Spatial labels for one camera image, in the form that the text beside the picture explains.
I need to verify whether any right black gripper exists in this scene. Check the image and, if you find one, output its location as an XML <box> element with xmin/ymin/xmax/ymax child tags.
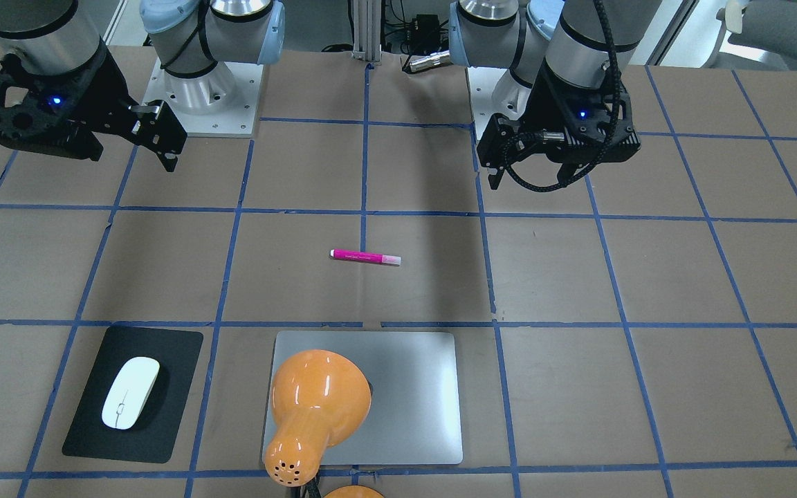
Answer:
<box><xmin>59</xmin><ymin>45</ymin><xmax>187</xmax><ymax>173</ymax></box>

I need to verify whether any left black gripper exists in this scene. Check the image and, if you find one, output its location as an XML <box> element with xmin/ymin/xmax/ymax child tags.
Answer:
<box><xmin>477</xmin><ymin>64</ymin><xmax>621</xmax><ymax>190</ymax></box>

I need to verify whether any pink marker pen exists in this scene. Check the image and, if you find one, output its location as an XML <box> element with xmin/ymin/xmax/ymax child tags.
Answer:
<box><xmin>329</xmin><ymin>248</ymin><xmax>402</xmax><ymax>267</ymax></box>

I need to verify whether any white computer mouse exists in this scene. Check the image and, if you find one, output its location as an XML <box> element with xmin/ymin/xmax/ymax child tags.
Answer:
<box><xmin>101</xmin><ymin>356</ymin><xmax>161</xmax><ymax>431</ymax></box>

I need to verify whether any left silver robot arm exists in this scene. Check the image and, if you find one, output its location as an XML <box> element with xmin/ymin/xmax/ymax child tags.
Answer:
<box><xmin>448</xmin><ymin>1</ymin><xmax>660</xmax><ymax>193</ymax></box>

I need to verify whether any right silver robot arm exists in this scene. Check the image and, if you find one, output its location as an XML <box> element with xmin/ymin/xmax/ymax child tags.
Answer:
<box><xmin>0</xmin><ymin>1</ymin><xmax>187</xmax><ymax>172</ymax></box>

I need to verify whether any black mousepad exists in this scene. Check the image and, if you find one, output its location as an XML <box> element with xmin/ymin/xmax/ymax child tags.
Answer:
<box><xmin>62</xmin><ymin>326</ymin><xmax>203</xmax><ymax>464</ymax></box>

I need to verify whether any silver closed laptop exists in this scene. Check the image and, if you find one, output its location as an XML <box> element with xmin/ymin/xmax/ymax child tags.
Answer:
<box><xmin>262</xmin><ymin>331</ymin><xmax>464</xmax><ymax>466</ymax></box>

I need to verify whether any grey office chair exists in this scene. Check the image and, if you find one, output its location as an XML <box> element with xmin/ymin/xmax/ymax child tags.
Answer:
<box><xmin>703</xmin><ymin>1</ymin><xmax>797</xmax><ymax>71</ymax></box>

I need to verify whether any orange desk lamp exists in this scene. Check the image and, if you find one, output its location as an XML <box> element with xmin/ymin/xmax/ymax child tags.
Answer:
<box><xmin>262</xmin><ymin>349</ymin><xmax>372</xmax><ymax>488</ymax></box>

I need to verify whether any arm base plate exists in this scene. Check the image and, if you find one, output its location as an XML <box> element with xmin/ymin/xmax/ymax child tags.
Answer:
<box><xmin>143</xmin><ymin>60</ymin><xmax>265</xmax><ymax>138</ymax></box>
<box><xmin>467</xmin><ymin>67</ymin><xmax>531</xmax><ymax>140</ymax></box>

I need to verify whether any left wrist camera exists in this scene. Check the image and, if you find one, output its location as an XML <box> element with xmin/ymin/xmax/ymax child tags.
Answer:
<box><xmin>556</xmin><ymin>100</ymin><xmax>641</xmax><ymax>165</ymax></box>

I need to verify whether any aluminium frame post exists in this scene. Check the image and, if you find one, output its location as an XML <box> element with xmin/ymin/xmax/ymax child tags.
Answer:
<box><xmin>350</xmin><ymin>0</ymin><xmax>383</xmax><ymax>65</ymax></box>

